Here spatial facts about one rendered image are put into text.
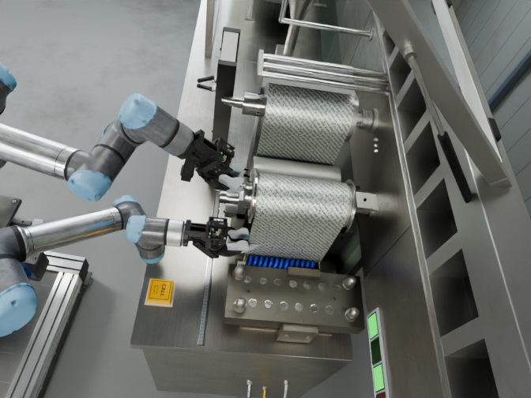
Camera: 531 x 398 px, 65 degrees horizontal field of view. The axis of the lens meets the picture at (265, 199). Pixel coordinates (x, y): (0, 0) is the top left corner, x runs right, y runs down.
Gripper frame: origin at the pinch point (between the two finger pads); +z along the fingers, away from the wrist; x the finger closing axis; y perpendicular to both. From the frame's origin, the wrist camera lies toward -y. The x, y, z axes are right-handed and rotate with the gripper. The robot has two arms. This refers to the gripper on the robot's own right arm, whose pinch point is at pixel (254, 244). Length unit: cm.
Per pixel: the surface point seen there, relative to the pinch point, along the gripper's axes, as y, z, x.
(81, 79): -109, -116, 172
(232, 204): 7.8, -7.6, 7.9
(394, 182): 30.6, 30.1, 4.9
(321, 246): 3.3, 19.2, -0.3
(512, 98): -55, 167, 152
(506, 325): 54, 30, -37
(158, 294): -16.6, -26.2, -11.6
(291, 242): 4.2, 10.0, -0.3
